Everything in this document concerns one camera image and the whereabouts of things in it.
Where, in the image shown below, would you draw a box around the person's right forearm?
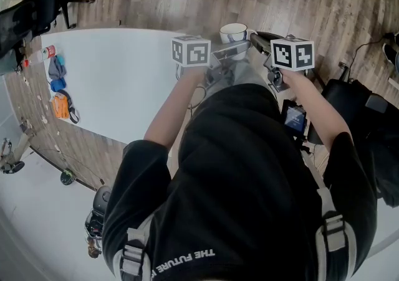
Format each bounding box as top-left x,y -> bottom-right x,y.
281,70 -> 353,153

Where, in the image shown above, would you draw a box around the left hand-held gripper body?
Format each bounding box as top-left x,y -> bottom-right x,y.
171,34 -> 233,83

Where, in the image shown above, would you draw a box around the clear plastic bottle red label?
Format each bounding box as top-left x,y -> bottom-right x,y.
22,45 -> 59,69

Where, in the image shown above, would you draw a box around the grey left harness strap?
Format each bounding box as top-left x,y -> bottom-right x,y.
113,213 -> 156,281

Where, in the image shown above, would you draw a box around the black office chair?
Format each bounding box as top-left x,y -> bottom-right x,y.
0,0 -> 96,75

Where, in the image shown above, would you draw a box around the blue pouch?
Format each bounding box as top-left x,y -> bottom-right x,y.
49,77 -> 68,93

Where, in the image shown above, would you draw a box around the black handheld recorder device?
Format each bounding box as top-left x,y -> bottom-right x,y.
282,104 -> 309,138

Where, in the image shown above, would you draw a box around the grey right harness strap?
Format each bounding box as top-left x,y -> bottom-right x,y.
314,185 -> 357,281

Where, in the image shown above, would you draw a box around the person's grey trousers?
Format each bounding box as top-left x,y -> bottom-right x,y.
204,58 -> 276,100

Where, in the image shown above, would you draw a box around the grey cloth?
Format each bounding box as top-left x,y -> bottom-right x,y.
47,55 -> 68,81

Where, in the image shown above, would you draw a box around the grey harness strap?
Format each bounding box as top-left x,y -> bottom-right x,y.
314,185 -> 357,281
113,213 -> 156,281

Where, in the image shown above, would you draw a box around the grey wheeled stand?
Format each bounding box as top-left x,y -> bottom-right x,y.
0,135 -> 32,175

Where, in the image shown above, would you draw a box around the person's black shirt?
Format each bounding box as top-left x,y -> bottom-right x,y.
100,83 -> 378,281

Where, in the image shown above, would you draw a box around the person's left forearm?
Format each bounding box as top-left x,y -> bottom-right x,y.
143,65 -> 208,150

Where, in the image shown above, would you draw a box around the white ceramic mug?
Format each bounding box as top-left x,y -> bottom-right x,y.
218,22 -> 257,61

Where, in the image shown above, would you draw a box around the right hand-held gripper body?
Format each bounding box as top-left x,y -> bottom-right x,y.
262,34 -> 315,93

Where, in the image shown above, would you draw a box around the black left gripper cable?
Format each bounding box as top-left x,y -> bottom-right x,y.
186,67 -> 219,113

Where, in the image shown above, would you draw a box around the orange pouch with black strap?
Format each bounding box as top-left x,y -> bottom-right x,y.
50,89 -> 81,125

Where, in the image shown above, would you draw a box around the white rectangular table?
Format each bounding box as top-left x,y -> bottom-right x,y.
40,27 -> 213,145

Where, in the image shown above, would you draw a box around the black helmet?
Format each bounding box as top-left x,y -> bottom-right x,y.
59,168 -> 77,187

